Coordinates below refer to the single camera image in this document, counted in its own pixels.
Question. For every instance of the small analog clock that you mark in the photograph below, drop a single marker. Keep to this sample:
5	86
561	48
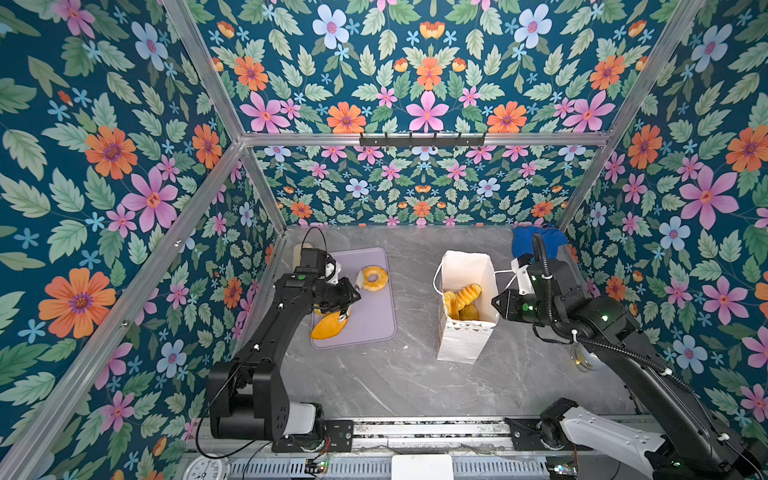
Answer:
584	360

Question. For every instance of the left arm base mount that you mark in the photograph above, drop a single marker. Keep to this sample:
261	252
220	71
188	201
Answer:
308	431

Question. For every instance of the large orange wedge bread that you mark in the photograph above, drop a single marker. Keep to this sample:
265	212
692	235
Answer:
330	326

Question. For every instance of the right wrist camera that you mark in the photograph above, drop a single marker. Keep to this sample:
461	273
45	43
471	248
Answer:
522	280

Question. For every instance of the scalloped yellow bread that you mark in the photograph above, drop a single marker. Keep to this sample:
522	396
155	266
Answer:
451	305

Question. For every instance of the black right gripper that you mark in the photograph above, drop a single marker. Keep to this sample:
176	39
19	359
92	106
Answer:
508	297

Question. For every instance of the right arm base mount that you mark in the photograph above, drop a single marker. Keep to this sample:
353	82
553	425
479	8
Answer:
544	432

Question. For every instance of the round white gauge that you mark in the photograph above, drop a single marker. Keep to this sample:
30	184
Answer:
204	468

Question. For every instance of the white box on rail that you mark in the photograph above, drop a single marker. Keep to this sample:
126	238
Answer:
422	467

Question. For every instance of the black hook rail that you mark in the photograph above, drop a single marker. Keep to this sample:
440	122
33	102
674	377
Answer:
409	140

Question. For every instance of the oval orange bread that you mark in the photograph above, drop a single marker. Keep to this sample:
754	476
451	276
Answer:
469	313

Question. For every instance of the ribbed spiral bread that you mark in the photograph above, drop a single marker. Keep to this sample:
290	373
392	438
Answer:
468	294

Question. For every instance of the white cartoon paper bag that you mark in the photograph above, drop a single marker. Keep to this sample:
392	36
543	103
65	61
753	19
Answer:
466	284

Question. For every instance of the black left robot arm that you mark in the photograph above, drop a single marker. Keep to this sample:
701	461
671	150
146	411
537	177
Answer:
247	398

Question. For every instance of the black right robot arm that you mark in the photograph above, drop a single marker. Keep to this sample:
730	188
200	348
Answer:
549	291

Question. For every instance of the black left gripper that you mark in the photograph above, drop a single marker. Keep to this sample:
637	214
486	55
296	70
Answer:
347	295

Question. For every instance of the lilac plastic tray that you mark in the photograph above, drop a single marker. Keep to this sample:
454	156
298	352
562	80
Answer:
373	318

